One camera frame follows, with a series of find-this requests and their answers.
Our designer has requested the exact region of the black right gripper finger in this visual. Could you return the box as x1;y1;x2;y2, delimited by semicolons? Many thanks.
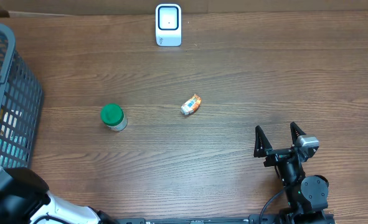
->
253;126;273;157
290;122;306;144

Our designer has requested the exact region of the orange snack packet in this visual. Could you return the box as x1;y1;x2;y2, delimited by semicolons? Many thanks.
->
181;94;202;115

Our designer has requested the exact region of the green lid white jar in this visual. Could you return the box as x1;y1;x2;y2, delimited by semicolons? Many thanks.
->
100;104;128;131

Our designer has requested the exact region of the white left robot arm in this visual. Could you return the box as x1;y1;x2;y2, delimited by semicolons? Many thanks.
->
0;166;117;224

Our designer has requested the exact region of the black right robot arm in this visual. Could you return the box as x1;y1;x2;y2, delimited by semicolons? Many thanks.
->
253;122;335;223

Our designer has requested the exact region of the white barcode scanner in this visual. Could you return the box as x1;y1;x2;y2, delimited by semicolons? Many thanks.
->
155;3;182;47

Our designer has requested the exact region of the grey plastic mesh basket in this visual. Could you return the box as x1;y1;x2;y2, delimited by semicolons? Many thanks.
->
0;24;44;168

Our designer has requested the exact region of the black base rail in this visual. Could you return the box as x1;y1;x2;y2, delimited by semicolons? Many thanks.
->
115;214;336;224

